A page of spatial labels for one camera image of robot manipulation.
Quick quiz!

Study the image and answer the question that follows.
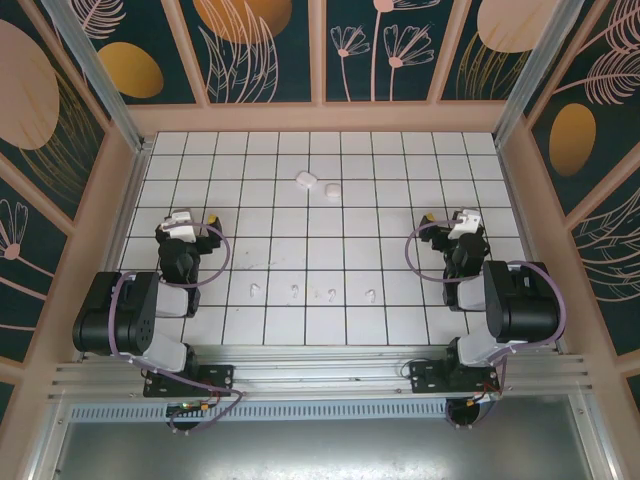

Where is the grey metal sheet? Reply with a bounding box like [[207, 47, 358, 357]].
[[29, 418, 616, 480]]

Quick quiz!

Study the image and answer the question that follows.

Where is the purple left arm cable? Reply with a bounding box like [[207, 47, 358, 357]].
[[107, 222, 246, 434]]

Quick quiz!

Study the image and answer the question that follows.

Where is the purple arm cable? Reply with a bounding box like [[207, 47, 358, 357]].
[[107, 222, 246, 434], [404, 219, 569, 431]]

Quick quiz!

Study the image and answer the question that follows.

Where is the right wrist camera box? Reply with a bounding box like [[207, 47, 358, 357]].
[[446, 208, 483, 243]]

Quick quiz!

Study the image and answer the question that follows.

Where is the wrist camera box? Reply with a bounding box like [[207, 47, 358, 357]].
[[163, 209, 200, 242], [446, 208, 483, 243]]

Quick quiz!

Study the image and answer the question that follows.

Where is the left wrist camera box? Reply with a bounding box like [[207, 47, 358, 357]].
[[163, 209, 200, 242]]

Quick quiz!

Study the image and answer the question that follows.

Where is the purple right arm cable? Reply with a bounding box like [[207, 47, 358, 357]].
[[404, 219, 569, 431]]

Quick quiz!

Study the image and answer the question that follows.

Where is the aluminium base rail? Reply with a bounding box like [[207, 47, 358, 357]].
[[47, 344, 599, 406]]

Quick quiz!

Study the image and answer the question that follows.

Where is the aluminium frame post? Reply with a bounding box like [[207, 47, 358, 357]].
[[492, 0, 599, 149], [39, 0, 151, 154]]

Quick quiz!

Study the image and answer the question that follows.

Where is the slotted grey cable tray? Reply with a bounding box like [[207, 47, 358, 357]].
[[69, 402, 451, 421]]

